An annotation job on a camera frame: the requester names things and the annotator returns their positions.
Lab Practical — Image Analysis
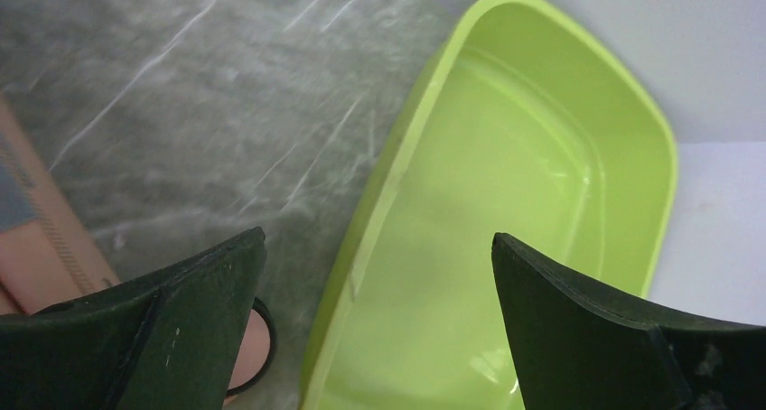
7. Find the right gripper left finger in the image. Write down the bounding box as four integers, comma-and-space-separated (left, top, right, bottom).
1, 227, 266, 409

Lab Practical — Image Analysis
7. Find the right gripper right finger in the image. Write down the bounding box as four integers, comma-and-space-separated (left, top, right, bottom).
491, 233, 765, 409

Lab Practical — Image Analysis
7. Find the pink hard-shell suitcase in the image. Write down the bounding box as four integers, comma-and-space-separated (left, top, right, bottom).
1, 107, 276, 405

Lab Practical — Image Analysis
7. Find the green plastic tray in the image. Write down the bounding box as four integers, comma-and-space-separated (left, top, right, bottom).
300, 0, 677, 409

